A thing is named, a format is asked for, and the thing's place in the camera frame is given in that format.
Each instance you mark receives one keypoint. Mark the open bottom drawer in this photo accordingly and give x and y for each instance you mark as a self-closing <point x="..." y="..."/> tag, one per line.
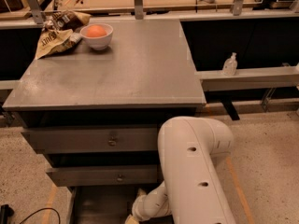
<point x="103" y="204"/>

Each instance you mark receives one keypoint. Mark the white bowl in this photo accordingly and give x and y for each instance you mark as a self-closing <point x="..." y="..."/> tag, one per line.
<point x="98" y="43"/>

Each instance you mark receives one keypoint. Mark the clear sanitizer bottle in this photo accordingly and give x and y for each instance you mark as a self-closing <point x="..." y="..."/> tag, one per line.
<point x="230" y="65"/>

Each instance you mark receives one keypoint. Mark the brown snack bag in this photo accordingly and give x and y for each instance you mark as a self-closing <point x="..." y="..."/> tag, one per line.
<point x="68" y="19"/>

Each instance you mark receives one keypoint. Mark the orange fruit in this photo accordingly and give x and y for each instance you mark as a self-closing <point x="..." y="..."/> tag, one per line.
<point x="95" y="31"/>

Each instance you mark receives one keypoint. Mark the left metal bracket post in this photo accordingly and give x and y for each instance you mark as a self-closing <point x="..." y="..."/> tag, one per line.
<point x="37" y="13"/>

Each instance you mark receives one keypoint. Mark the grey drawer cabinet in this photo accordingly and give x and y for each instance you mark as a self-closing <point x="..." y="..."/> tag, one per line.
<point x="143" y="78"/>

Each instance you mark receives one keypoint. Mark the grey metal rail beam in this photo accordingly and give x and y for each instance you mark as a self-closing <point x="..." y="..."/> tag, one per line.
<point x="253" y="78"/>

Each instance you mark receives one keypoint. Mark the top grey drawer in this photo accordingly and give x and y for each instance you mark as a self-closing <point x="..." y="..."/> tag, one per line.
<point x="89" y="139"/>

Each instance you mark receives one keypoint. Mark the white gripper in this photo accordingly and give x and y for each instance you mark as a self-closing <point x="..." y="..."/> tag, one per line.
<point x="139" y="206"/>

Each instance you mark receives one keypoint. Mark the middle metal bracket post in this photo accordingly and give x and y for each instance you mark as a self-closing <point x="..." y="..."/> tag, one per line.
<point x="139" y="13"/>

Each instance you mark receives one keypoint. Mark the black floor plug box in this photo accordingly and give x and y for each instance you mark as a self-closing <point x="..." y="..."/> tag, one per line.
<point x="5" y="213"/>

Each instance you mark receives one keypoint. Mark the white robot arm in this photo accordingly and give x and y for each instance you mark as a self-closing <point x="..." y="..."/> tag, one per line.
<point x="191" y="192"/>

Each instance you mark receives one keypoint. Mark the grey drawer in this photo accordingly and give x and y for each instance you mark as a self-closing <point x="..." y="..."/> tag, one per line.
<point x="89" y="139"/>
<point x="105" y="175"/>

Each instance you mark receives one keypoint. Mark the middle grey drawer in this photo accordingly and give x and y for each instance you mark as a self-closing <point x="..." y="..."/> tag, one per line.
<point x="105" y="175"/>

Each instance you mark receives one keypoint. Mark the tan chip bag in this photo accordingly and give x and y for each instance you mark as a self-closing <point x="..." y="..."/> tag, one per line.
<point x="53" y="41"/>

